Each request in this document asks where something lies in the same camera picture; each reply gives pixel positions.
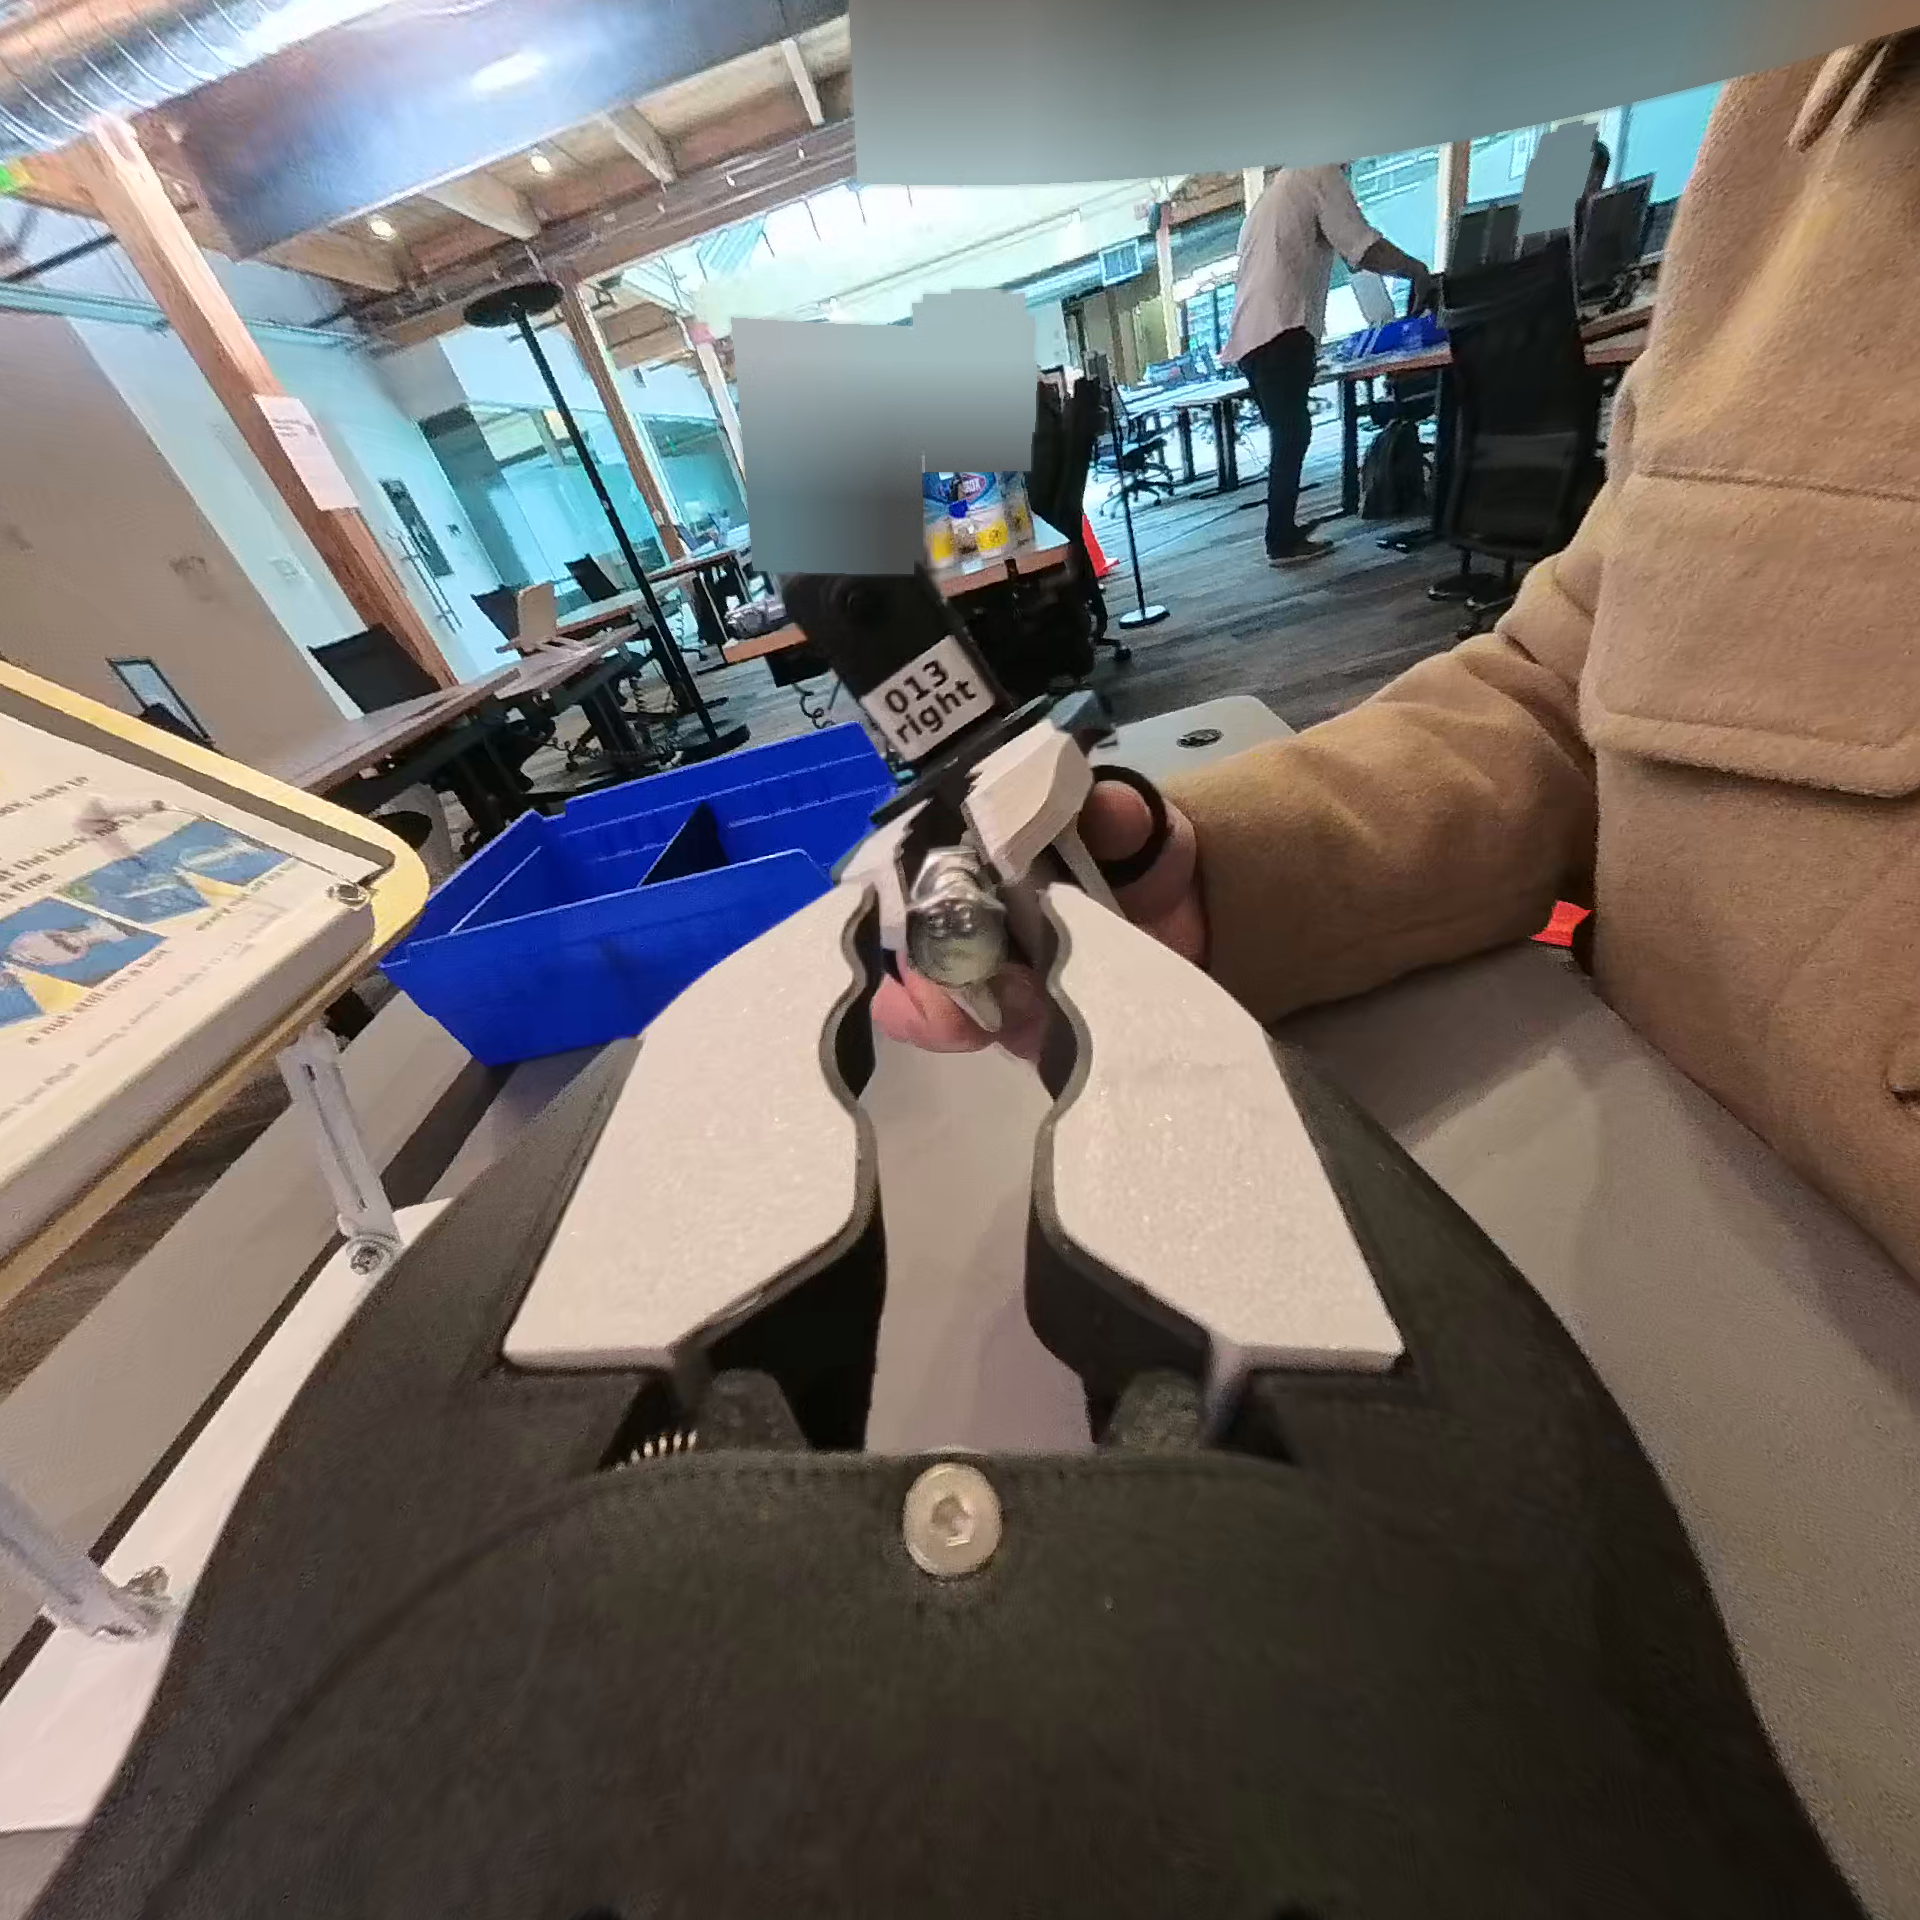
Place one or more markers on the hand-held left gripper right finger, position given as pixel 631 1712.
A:
pixel 1216 1185

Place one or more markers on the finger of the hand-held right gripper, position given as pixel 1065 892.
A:
pixel 1034 796
pixel 885 884

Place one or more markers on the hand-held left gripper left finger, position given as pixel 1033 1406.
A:
pixel 705 1170

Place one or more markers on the steel hex bolt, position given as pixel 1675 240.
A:
pixel 952 945

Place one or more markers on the blue plastic bin with divider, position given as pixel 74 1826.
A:
pixel 496 975

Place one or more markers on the person's right forearm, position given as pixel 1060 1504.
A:
pixel 1381 840

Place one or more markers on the wood top office desk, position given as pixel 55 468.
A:
pixel 449 721
pixel 1049 571

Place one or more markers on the grey desk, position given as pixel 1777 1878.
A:
pixel 1573 1201

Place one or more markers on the person's right hand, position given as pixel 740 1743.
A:
pixel 1178 900

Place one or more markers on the white wipes canister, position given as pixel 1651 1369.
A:
pixel 947 525
pixel 1008 518

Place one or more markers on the black bin divider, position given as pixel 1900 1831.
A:
pixel 683 855

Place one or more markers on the black office chair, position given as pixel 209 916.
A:
pixel 1513 389
pixel 1072 496
pixel 366 669

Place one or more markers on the black floor pole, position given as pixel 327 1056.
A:
pixel 600 496

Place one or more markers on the black backpack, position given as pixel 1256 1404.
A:
pixel 1388 468

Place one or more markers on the white acrylic sheet holder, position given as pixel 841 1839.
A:
pixel 179 1079

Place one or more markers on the white paper notice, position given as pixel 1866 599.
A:
pixel 306 449

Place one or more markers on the printed instruction sheet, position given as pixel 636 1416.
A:
pixel 122 900

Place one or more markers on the person's tan coat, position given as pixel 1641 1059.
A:
pixel 1771 600

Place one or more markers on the black stanchion post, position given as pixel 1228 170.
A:
pixel 1141 525

